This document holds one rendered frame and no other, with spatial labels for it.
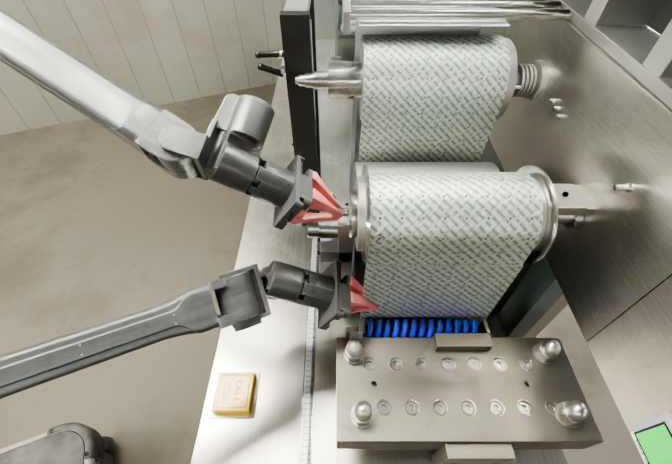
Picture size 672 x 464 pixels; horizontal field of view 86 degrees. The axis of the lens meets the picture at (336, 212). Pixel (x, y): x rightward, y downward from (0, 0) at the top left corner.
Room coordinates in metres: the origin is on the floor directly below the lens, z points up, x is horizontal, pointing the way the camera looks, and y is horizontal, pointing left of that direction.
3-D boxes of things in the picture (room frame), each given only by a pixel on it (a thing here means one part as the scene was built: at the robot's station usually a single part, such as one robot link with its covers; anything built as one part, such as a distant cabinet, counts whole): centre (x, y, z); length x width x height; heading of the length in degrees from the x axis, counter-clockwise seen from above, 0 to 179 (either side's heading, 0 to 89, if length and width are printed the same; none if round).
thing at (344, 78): (0.62, -0.02, 1.34); 0.06 x 0.06 x 0.06; 0
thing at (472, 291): (0.31, -0.16, 1.11); 0.23 x 0.01 x 0.18; 90
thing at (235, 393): (0.21, 0.19, 0.91); 0.07 x 0.07 x 0.02; 0
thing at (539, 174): (0.37, -0.29, 1.25); 0.15 x 0.01 x 0.15; 0
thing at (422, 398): (0.19, -0.20, 1.00); 0.40 x 0.16 x 0.06; 90
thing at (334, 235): (0.40, 0.00, 1.05); 0.06 x 0.05 x 0.31; 90
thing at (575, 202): (0.37, -0.34, 1.28); 0.06 x 0.05 x 0.02; 90
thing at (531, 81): (0.62, -0.33, 1.34); 0.07 x 0.07 x 0.07; 0
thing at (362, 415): (0.14, -0.04, 1.05); 0.04 x 0.04 x 0.04
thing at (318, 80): (0.62, 0.04, 1.34); 0.06 x 0.03 x 0.03; 90
